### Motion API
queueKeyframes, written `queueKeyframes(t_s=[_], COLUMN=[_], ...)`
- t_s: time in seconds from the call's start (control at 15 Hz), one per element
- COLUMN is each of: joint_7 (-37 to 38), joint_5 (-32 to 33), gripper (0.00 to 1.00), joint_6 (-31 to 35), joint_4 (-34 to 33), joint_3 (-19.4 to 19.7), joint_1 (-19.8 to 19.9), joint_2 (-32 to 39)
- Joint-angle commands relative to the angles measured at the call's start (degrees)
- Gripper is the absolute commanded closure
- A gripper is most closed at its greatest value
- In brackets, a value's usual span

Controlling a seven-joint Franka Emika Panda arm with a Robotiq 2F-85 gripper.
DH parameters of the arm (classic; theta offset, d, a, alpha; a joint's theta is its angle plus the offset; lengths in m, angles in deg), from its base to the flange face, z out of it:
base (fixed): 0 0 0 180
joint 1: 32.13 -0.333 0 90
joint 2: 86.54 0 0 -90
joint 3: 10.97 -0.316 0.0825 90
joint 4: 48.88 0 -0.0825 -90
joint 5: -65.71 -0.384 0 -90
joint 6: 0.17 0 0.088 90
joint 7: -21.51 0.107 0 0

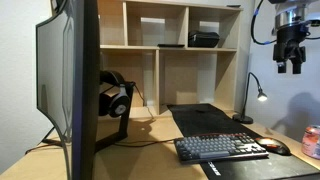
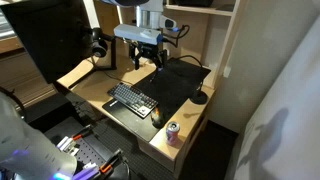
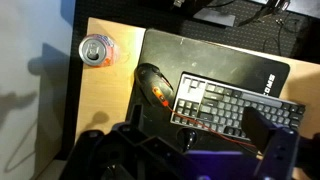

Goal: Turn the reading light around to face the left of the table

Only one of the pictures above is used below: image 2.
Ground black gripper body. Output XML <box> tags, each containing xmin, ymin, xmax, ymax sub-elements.
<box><xmin>128</xmin><ymin>41</ymin><xmax>168</xmax><ymax>62</ymax></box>

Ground black desk mat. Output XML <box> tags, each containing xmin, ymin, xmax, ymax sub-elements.
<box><xmin>101</xmin><ymin>58</ymin><xmax>212</xmax><ymax>143</ymax></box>

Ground black mechanical keyboard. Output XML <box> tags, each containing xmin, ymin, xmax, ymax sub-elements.
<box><xmin>107</xmin><ymin>81</ymin><xmax>159</xmax><ymax>119</ymax></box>

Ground black headphones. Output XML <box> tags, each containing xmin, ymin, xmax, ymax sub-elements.
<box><xmin>90</xmin><ymin>27</ymin><xmax>110</xmax><ymax>59</ymax></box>

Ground black computer mouse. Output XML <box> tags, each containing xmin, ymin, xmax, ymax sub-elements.
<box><xmin>150</xmin><ymin>108</ymin><xmax>165</xmax><ymax>130</ymax></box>

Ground pink soda can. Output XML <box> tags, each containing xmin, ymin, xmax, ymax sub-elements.
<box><xmin>165</xmin><ymin>121</ymin><xmax>181</xmax><ymax>147</ymax></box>

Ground black computer monitor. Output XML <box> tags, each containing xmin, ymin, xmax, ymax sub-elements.
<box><xmin>0</xmin><ymin>0</ymin><xmax>95</xmax><ymax>84</ymax></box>

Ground black perforated breadboard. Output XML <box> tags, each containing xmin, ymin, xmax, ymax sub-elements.
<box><xmin>44</xmin><ymin>116</ymin><xmax>134</xmax><ymax>180</ymax></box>

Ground white connector block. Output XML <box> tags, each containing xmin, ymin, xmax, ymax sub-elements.
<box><xmin>56</xmin><ymin>135</ymin><xmax>81</xmax><ymax>156</ymax></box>

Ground purple white block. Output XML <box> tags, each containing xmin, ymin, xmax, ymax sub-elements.
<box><xmin>71</xmin><ymin>162</ymin><xmax>101</xmax><ymax>180</ymax></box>

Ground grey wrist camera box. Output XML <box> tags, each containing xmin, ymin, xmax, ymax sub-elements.
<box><xmin>113</xmin><ymin>23</ymin><xmax>164</xmax><ymax>45</ymax></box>

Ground thin black desk cable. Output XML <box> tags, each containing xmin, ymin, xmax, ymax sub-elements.
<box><xmin>85</xmin><ymin>59</ymin><xmax>134</xmax><ymax>87</ymax></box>

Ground white wall plate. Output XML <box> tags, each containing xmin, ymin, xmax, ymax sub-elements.
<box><xmin>223</xmin><ymin>65</ymin><xmax>233</xmax><ymax>79</ymax></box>

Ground black clamp orange handle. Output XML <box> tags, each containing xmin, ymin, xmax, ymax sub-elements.
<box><xmin>71</xmin><ymin>124</ymin><xmax>96</xmax><ymax>142</ymax></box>
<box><xmin>98</xmin><ymin>148</ymin><xmax>125</xmax><ymax>175</ymax></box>

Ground black base cable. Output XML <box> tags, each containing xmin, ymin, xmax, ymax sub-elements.
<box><xmin>0</xmin><ymin>85</ymin><xmax>27</xmax><ymax>119</ymax></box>

